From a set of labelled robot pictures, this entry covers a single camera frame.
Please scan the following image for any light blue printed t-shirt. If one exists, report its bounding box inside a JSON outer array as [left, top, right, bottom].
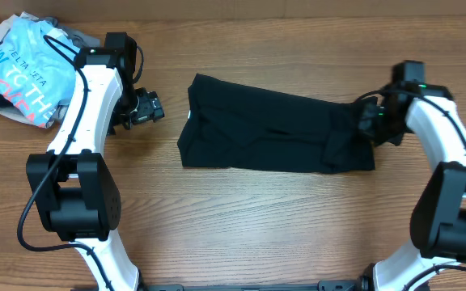
[[0, 18, 79, 128]]

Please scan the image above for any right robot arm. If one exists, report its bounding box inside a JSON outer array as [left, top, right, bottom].
[[352, 60, 466, 290]]

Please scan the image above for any grey folded garment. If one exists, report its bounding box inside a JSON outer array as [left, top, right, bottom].
[[18, 13, 100, 126]]

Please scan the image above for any black t-shirt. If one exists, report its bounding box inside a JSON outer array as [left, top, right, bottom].
[[177, 74, 375, 174]]

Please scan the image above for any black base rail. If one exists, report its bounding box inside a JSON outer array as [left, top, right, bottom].
[[137, 277, 375, 291]]

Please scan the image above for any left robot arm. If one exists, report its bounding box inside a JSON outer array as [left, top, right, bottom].
[[16, 32, 164, 290]]

